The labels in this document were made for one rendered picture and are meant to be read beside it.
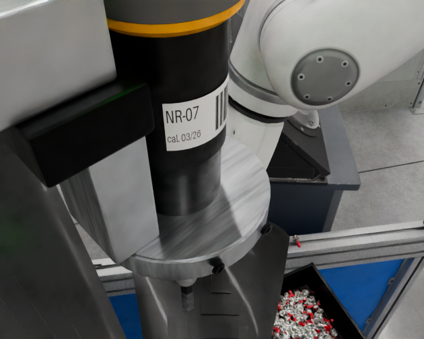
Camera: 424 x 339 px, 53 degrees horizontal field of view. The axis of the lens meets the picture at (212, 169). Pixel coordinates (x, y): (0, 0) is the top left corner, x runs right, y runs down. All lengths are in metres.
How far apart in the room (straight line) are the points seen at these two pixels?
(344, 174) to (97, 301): 0.72
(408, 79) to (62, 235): 2.54
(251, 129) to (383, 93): 2.32
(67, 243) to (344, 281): 0.85
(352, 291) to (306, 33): 0.90
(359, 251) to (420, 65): 1.88
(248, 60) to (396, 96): 2.40
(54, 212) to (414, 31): 0.26
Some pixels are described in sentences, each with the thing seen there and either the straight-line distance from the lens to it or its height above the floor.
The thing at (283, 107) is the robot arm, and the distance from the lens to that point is 0.41.
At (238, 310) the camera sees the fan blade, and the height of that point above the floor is 1.17.
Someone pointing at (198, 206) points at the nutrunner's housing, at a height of 1.46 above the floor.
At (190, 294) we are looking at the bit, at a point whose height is 1.37.
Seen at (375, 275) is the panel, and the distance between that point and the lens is 1.10.
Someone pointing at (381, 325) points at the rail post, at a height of 0.44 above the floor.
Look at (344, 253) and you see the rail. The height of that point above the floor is 0.83.
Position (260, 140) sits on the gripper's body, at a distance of 0.42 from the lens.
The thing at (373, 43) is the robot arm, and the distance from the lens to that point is 0.31.
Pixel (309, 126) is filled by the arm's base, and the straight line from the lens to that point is 0.90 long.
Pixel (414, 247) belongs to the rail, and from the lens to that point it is 1.01.
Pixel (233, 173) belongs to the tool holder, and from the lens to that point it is 0.17.
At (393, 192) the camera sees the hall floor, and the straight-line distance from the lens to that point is 2.29.
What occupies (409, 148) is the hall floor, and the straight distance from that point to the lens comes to 2.58.
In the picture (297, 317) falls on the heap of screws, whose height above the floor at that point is 0.84.
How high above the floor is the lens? 1.57
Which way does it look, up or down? 45 degrees down
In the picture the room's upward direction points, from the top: straight up
